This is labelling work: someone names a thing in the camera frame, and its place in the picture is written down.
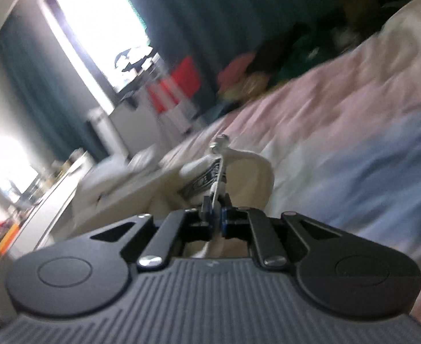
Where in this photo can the teal curtain right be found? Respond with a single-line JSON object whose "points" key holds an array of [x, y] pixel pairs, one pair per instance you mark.
{"points": [[214, 32]]}

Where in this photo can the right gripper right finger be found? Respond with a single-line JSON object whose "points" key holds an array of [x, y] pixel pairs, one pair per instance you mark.
{"points": [[249, 234]]}

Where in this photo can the white vanity desk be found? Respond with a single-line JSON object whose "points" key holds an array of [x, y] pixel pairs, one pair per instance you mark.
{"points": [[34, 230]]}

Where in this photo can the teal curtain left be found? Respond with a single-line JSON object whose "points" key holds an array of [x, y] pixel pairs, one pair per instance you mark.
{"points": [[43, 95]]}

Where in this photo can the pink and blue bedsheet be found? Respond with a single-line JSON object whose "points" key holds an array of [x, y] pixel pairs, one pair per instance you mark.
{"points": [[344, 139]]}

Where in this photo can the orange tray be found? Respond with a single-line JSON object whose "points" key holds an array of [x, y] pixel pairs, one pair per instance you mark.
{"points": [[8, 231]]}

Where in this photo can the black window frame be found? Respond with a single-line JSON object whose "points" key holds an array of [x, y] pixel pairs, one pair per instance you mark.
{"points": [[109, 37]]}

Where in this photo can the silver tripod stand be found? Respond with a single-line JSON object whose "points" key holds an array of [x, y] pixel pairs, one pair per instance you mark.
{"points": [[181, 115]]}

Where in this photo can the teal curtain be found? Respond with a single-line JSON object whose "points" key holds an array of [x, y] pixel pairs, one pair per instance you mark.
{"points": [[214, 32], [43, 95]]}

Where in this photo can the pink pillow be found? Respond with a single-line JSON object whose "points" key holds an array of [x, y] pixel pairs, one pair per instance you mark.
{"points": [[235, 71]]}

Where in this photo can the cream white hooded jacket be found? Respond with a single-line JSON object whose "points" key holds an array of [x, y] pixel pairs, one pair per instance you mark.
{"points": [[116, 190]]}

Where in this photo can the pile of dark clothes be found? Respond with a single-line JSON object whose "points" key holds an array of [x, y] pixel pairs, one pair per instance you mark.
{"points": [[306, 45]]}

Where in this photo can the red bag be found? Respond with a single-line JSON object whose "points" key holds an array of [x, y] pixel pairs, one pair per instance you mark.
{"points": [[187, 79]]}

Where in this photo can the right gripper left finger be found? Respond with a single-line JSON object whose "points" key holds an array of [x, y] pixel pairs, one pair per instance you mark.
{"points": [[176, 230]]}

